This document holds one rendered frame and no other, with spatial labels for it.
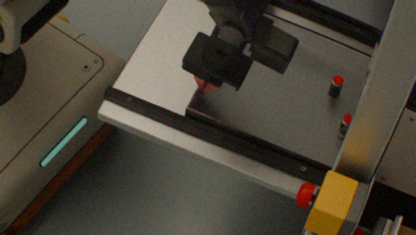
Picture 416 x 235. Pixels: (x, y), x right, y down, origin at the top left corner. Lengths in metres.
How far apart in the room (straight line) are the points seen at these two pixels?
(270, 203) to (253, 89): 0.94
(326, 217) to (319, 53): 0.44
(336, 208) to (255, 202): 1.19
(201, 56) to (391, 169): 0.37
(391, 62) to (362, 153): 0.21
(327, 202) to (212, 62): 0.30
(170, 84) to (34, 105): 0.77
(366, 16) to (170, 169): 0.96
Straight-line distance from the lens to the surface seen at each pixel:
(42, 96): 2.26
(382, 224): 1.38
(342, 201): 1.27
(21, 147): 2.17
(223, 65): 1.39
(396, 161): 1.27
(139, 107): 1.48
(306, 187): 1.29
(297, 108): 1.53
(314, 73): 1.59
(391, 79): 1.14
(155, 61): 1.56
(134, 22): 2.78
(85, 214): 2.39
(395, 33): 1.07
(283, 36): 1.33
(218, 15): 1.27
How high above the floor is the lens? 2.10
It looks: 55 degrees down
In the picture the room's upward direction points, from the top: 10 degrees clockwise
